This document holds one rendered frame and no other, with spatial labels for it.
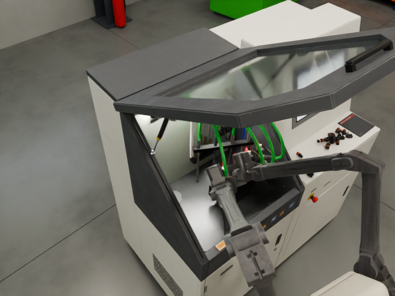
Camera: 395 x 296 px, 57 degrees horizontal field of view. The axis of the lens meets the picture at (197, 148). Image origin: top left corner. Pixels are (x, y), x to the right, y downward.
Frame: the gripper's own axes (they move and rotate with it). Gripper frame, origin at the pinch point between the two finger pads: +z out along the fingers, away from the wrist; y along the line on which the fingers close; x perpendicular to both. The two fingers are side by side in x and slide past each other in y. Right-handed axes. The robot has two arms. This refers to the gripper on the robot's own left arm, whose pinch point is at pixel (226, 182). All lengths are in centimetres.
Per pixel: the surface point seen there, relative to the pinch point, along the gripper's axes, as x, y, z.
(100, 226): 41, 111, 105
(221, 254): 33.3, 6.5, 6.6
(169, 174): -2, 34, 39
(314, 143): -8, -47, 63
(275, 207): 18.8, -20.2, 28.4
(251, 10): -176, -24, 355
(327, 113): -24, -57, 72
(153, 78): -49, 27, 4
